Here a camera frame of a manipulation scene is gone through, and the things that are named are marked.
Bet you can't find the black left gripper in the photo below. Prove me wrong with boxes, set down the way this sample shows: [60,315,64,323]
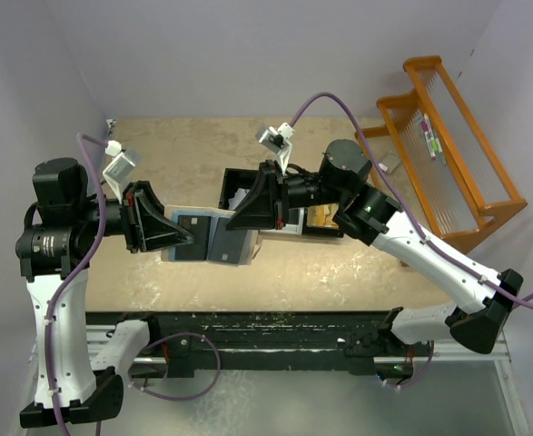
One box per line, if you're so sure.
[74,178,195,251]

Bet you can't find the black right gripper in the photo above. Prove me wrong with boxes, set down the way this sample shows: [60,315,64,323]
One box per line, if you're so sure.
[226,159,347,230]

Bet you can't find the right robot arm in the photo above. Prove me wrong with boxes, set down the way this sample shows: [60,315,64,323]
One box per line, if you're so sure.
[226,139,523,355]

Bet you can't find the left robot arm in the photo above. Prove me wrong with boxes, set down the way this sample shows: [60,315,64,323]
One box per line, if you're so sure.
[15,153,193,429]

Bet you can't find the white cards in bin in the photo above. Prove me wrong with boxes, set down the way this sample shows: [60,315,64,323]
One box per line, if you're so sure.
[228,188,249,211]

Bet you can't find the dark grey right card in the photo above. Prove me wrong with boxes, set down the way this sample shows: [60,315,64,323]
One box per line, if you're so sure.
[208,217,255,265]

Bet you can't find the gold cards in bin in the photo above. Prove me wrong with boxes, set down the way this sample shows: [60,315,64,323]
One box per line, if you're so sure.
[307,204,338,229]

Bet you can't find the small grey red box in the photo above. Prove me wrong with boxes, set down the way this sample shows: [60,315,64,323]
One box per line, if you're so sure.
[379,153,401,174]

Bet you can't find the orange wooden rack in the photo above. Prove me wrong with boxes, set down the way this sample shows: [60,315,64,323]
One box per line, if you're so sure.
[357,55,528,253]

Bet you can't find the markers on rack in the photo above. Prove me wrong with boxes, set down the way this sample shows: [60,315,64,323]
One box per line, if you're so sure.
[413,112,447,166]

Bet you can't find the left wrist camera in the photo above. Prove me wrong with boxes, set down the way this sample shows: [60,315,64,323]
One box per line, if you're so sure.
[102,140,142,203]

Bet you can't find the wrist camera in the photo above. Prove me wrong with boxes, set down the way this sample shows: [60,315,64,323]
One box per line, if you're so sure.
[102,140,142,203]
[255,123,295,175]

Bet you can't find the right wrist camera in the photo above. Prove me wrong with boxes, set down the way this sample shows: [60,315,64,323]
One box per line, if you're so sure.
[255,123,295,175]

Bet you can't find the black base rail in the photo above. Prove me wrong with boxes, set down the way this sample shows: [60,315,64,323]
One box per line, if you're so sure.
[85,311,431,379]

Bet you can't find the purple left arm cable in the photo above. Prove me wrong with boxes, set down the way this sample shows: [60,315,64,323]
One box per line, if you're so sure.
[45,132,113,436]

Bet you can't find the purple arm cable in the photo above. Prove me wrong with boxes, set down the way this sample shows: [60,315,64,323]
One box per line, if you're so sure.
[290,93,533,316]
[45,132,113,436]

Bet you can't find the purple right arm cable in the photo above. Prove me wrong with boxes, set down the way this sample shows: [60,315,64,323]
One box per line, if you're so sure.
[290,93,533,316]

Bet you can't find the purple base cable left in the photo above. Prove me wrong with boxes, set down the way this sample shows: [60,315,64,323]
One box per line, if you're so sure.
[127,334,222,402]

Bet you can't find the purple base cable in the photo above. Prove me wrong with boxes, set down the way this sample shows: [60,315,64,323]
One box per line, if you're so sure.
[379,340,435,390]
[127,334,222,402]

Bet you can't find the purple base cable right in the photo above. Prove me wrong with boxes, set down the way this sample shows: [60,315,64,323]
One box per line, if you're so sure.
[379,340,435,390]

